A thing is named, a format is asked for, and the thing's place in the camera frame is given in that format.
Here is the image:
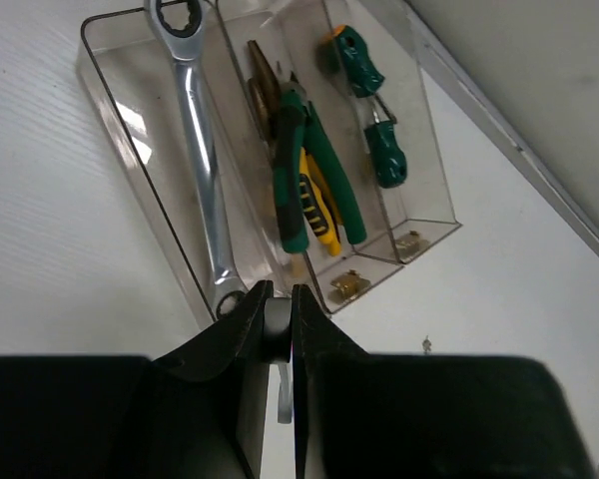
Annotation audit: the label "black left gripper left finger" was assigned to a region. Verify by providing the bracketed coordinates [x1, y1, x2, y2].
[0, 280, 273, 478]

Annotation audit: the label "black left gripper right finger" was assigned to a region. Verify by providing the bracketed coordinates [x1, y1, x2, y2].
[292, 285, 596, 478]

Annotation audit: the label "yellow black cutting pliers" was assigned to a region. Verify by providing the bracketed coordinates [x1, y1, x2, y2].
[299, 149, 341, 256]

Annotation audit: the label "green stubby Phillips screwdriver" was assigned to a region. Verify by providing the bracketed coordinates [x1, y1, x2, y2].
[363, 94, 408, 189]

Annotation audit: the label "green handled pliers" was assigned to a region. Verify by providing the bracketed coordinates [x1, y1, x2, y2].
[273, 75, 367, 254]

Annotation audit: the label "green stubby flathead screwdriver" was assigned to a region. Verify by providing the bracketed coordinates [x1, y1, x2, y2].
[316, 24, 385, 98]

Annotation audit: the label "large silver ratchet wrench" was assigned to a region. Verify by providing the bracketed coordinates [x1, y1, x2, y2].
[144, 0, 247, 319]

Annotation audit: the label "small silver ratchet wrench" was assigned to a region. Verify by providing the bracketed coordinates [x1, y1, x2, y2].
[263, 297, 294, 424]

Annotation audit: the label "yellow needle-nose pliers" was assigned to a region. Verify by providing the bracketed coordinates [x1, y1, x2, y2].
[247, 40, 281, 151]

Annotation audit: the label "clear three-compartment container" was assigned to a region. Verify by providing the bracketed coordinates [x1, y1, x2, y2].
[77, 1, 459, 326]

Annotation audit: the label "aluminium rail right edge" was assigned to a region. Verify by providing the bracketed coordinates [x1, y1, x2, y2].
[406, 4, 599, 258]

